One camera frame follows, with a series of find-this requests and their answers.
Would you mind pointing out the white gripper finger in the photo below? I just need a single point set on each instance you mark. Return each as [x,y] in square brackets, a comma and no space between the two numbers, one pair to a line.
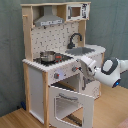
[80,68]

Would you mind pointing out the wooden toy kitchen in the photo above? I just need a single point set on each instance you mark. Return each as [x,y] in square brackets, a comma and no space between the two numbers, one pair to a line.
[39,78]

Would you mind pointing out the white toy microwave door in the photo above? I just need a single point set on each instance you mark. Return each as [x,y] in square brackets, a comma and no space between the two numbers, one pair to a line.
[77,11]

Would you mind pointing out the black toy faucet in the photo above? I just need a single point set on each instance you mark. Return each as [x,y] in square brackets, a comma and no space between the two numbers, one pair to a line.
[73,39]

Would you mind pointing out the grey toy sink basin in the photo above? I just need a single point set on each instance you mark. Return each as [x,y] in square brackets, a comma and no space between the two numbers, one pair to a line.
[79,51]

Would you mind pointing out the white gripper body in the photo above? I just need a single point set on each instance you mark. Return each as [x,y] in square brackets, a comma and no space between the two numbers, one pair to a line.
[88,66]

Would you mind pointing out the black toy stovetop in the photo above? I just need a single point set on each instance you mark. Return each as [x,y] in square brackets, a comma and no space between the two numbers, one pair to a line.
[58,59]

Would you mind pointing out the red stove knob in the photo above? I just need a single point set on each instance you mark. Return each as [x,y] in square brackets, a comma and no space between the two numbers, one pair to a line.
[56,75]
[74,69]

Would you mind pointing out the small steel toy pot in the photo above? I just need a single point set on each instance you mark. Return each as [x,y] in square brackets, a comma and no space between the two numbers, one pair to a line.
[47,56]

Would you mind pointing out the grey range hood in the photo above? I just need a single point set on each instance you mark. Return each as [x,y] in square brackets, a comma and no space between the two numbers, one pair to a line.
[48,18]

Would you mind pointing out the white oven door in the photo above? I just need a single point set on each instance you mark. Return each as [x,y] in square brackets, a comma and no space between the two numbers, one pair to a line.
[63,102]

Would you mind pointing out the white dishwasher door with handle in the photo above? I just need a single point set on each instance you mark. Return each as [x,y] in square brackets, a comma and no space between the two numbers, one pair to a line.
[91,87]

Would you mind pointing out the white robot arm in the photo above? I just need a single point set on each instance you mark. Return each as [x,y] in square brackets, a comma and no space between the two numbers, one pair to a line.
[108,73]

